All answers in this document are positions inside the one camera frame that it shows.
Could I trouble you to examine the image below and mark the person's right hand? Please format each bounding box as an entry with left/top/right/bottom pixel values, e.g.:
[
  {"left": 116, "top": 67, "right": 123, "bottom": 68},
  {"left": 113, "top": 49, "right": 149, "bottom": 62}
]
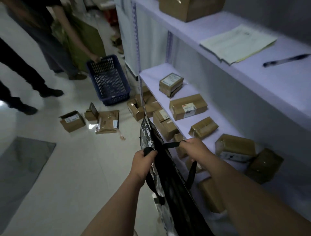
[{"left": 181, "top": 138, "right": 215, "bottom": 163}]

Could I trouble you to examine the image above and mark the person's left hand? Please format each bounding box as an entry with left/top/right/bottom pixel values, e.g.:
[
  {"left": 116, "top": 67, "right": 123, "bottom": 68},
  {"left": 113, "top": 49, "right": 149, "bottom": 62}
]
[{"left": 130, "top": 149, "right": 158, "bottom": 182}]

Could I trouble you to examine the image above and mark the black camouflage tote bag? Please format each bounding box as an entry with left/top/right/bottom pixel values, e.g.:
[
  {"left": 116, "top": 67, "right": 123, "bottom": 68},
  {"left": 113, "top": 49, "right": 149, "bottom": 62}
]
[{"left": 140, "top": 117, "right": 215, "bottom": 236}]

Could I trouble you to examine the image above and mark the person's right forearm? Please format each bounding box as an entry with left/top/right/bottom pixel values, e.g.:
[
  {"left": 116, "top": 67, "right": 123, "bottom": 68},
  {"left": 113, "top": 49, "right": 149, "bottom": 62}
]
[{"left": 193, "top": 152, "right": 311, "bottom": 236}]

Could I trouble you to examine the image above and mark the person's left forearm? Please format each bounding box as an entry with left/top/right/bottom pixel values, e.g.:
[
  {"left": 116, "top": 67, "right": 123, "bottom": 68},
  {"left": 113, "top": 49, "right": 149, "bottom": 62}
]
[{"left": 81, "top": 170, "right": 147, "bottom": 236}]

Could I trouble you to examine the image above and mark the small brown cardboard box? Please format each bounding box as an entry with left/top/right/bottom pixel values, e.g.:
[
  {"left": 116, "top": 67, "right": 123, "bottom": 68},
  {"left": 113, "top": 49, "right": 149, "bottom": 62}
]
[
  {"left": 185, "top": 158, "right": 206, "bottom": 173},
  {"left": 173, "top": 133, "right": 189, "bottom": 159}
]

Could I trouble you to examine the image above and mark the glossy taped brown parcel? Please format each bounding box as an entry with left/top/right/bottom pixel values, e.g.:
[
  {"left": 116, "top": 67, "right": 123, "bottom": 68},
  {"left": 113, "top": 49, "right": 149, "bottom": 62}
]
[{"left": 188, "top": 117, "right": 219, "bottom": 140}]

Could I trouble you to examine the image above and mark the tall cardboard box with label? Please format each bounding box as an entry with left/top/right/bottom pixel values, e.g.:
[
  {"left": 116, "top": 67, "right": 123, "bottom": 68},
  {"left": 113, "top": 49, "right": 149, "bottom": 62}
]
[{"left": 153, "top": 109, "right": 180, "bottom": 142}]

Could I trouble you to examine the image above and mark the long cardboard box red-white label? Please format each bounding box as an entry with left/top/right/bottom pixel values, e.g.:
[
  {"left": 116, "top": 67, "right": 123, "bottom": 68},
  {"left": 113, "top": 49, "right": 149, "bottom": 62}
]
[{"left": 169, "top": 94, "right": 208, "bottom": 121}]

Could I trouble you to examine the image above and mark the cardboard box with tape strip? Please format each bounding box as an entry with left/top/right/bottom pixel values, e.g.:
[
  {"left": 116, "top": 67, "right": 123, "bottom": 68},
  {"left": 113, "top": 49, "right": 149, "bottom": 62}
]
[{"left": 127, "top": 98, "right": 146, "bottom": 121}]

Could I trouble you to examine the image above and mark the plain brown cardboard box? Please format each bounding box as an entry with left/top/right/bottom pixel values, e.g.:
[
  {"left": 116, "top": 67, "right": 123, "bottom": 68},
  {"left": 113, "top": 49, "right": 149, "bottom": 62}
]
[
  {"left": 135, "top": 85, "right": 154, "bottom": 104},
  {"left": 144, "top": 96, "right": 163, "bottom": 118}
]

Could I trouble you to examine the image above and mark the taped parcel with white label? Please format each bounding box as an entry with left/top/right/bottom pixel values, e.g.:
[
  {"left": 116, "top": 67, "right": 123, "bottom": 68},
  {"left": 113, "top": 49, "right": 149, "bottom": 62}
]
[{"left": 215, "top": 134, "right": 257, "bottom": 163}]

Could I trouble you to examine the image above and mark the flat brown padded parcel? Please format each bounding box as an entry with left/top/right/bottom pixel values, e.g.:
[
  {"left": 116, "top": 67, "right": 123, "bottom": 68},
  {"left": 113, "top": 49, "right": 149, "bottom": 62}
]
[{"left": 95, "top": 110, "right": 120, "bottom": 135}]

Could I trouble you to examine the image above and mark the flat brown cardboard box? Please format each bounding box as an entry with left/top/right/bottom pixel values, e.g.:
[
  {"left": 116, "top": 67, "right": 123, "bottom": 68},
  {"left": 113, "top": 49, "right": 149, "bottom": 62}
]
[{"left": 197, "top": 177, "right": 227, "bottom": 214}]

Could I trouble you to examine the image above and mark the small white-labelled cardboard box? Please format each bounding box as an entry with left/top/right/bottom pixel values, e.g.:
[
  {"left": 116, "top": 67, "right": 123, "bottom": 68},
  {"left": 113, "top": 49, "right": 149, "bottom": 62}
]
[{"left": 159, "top": 72, "right": 184, "bottom": 98}]

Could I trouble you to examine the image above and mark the small open-flap cardboard box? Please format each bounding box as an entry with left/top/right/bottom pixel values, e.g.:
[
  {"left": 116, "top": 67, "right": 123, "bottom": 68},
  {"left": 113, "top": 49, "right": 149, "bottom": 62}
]
[{"left": 84, "top": 102, "right": 99, "bottom": 121}]

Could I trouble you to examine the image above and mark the dark taped brown parcel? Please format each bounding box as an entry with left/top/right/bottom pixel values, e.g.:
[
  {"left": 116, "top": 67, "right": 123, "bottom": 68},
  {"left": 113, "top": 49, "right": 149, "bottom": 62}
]
[{"left": 245, "top": 148, "right": 284, "bottom": 184}]

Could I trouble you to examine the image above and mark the blue plastic basket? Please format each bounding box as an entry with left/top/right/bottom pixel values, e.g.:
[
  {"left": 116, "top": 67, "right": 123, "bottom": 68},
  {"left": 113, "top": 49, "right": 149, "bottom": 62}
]
[{"left": 86, "top": 54, "right": 131, "bottom": 106}]

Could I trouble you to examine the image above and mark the cardboard box with black tape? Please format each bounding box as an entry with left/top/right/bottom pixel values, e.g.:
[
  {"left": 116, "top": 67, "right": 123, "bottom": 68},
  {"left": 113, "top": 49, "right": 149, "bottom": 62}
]
[{"left": 58, "top": 110, "right": 86, "bottom": 133}]

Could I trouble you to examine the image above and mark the white metal shelving unit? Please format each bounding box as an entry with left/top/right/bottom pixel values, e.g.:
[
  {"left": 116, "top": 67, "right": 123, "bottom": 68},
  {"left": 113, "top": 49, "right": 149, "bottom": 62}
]
[{"left": 114, "top": 0, "right": 311, "bottom": 236}]

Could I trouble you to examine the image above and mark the stack of paper forms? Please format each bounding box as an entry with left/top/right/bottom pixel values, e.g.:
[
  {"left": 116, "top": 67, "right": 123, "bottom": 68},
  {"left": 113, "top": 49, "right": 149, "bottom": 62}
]
[{"left": 200, "top": 24, "right": 278, "bottom": 66}]

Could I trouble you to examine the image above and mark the grey floor mat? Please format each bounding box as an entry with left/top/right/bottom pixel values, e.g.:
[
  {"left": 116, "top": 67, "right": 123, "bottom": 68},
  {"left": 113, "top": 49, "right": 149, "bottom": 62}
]
[{"left": 0, "top": 136, "right": 57, "bottom": 235}]

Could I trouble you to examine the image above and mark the dark pen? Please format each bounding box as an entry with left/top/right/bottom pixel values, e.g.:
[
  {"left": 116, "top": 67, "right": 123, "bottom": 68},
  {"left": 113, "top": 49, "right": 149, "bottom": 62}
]
[{"left": 263, "top": 53, "right": 311, "bottom": 68}]

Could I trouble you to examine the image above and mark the large plain cardboard box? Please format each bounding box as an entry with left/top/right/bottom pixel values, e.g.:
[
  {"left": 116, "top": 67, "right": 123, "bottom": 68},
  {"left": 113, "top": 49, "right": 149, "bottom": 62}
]
[{"left": 158, "top": 0, "right": 226, "bottom": 23}]

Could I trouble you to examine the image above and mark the red container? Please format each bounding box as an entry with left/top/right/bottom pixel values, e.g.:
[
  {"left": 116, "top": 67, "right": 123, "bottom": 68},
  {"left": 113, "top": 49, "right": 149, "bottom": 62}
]
[{"left": 103, "top": 7, "right": 118, "bottom": 26}]

